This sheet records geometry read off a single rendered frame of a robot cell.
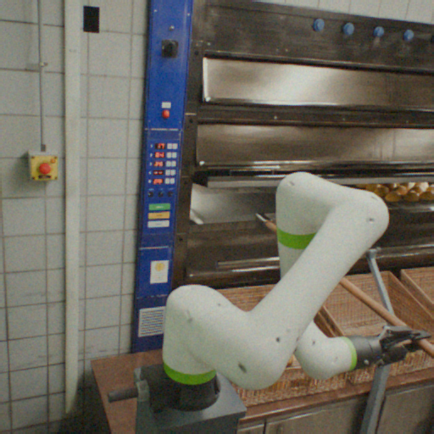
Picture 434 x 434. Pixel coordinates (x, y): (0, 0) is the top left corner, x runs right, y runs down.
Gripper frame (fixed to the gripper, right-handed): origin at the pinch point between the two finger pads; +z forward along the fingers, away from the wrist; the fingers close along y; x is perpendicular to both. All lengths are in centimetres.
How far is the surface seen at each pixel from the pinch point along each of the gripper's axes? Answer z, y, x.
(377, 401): 34, 61, -38
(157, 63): -55, -66, -96
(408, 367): 59, 56, -48
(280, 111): 1, -51, -98
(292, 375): -4, 48, -49
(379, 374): 32, 48, -39
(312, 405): 4, 61, -43
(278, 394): -10, 57, -49
